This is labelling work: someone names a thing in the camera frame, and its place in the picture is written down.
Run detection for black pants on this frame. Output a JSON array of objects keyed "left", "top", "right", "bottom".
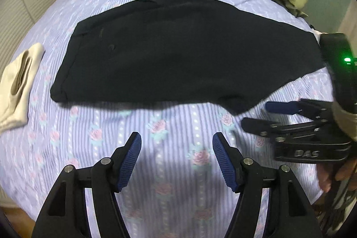
[{"left": 50, "top": 0, "right": 324, "bottom": 114}]

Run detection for person's right hand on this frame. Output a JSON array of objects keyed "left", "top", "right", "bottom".
[{"left": 316, "top": 158, "right": 357, "bottom": 193}]

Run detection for black tracker with green light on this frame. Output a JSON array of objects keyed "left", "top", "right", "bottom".
[{"left": 320, "top": 33, "right": 356, "bottom": 114}]

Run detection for cream folded garment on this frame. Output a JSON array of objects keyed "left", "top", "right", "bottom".
[{"left": 1, "top": 43, "right": 45, "bottom": 132}]

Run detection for black cable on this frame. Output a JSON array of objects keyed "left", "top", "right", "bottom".
[{"left": 320, "top": 181, "right": 355, "bottom": 233}]

